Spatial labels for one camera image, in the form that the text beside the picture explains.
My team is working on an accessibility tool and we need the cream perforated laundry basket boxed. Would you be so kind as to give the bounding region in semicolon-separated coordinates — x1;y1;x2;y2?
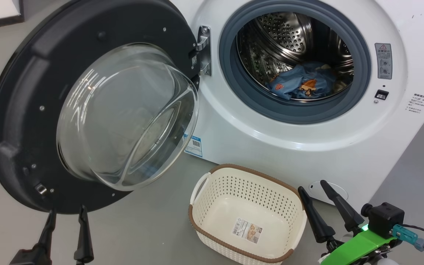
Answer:
188;164;307;265

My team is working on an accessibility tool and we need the black round glass washer door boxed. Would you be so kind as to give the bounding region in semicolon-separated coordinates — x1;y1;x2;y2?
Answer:
0;0;202;215

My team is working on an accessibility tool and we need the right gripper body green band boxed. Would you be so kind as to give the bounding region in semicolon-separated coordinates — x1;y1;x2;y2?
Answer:
319;230;396;265

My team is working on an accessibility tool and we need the blue orange-print garment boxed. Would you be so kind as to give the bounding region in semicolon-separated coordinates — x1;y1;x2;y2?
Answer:
267;62;339;100

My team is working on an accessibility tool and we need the grey rubber door gasket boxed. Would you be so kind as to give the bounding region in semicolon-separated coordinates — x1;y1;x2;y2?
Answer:
219;0;372;125

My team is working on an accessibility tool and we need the steel perforated washer drum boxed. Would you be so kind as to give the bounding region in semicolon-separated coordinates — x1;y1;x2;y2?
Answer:
236;12;355;102

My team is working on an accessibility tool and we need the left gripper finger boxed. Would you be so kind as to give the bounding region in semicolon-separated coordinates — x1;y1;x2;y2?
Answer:
35;209;57;258
74;205;95;264

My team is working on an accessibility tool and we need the blue energy label sticker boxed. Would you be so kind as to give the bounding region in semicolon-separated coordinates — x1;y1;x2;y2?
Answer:
184;133;203;158

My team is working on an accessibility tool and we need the teal cable connector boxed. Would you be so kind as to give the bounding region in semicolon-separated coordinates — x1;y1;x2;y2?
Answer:
392;225;424;252

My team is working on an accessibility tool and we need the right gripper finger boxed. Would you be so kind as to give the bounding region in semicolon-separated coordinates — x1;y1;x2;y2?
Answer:
298;186;336;243
320;180;365;233

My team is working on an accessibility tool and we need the silver door hinge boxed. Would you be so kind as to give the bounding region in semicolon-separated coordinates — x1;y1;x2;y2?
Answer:
195;26;212;77

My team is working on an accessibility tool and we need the black text notice sticker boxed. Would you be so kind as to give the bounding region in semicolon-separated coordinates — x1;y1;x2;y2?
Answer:
408;93;424;114

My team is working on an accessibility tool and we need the round white filter cover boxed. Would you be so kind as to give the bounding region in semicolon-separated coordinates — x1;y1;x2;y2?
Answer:
308;180;349;202

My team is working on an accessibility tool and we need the white front-load washing machine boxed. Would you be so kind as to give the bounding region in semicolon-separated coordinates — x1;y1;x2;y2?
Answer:
168;0;424;210

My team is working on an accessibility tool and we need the grey warning sticker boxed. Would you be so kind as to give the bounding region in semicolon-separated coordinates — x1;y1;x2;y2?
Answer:
375;43;393;80

